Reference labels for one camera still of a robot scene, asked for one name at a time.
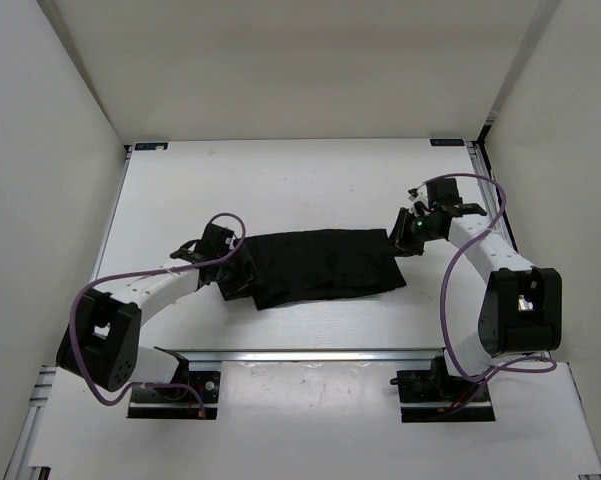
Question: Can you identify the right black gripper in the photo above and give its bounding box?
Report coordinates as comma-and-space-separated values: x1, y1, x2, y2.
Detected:
378, 207, 443, 257

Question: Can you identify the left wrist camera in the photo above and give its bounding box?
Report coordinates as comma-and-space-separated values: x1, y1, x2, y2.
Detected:
170, 224, 234, 264

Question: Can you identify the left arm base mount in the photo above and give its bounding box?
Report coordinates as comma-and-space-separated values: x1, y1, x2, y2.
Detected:
127, 369, 221, 420

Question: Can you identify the blue corner label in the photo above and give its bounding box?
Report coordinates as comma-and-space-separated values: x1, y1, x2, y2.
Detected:
134, 142, 169, 151
430, 138, 465, 147

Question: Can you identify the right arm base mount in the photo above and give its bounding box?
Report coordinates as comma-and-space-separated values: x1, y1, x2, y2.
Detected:
390, 368, 496, 424

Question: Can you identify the aluminium frame rail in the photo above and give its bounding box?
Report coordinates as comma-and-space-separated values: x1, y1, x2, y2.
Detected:
469, 142, 551, 361
167, 348, 442, 362

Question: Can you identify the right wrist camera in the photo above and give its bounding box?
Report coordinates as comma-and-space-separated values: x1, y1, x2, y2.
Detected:
408, 178, 487, 217

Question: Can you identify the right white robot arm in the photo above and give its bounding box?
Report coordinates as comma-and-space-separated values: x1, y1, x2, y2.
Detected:
389, 204, 563, 400

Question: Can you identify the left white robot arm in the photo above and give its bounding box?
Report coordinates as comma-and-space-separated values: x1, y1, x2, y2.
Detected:
56, 251, 257, 400

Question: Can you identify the black pleated skirt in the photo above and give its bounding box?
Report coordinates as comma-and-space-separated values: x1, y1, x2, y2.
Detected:
243, 229, 406, 310

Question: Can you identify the right blue corner label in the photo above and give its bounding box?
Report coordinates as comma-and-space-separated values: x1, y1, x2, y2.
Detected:
430, 138, 465, 147

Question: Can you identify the right aluminium frame rail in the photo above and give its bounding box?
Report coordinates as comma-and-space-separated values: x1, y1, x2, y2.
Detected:
469, 142, 551, 361

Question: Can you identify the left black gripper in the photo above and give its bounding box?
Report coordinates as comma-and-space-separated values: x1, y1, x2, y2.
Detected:
215, 242, 267, 301

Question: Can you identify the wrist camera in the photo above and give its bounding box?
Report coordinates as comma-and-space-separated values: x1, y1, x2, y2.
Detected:
408, 178, 487, 217
170, 224, 234, 264

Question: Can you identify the left blue corner label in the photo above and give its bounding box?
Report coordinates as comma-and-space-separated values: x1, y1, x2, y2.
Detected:
134, 142, 169, 151

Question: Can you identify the front aluminium frame rail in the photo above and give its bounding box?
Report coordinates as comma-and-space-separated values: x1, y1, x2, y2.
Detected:
167, 348, 442, 362

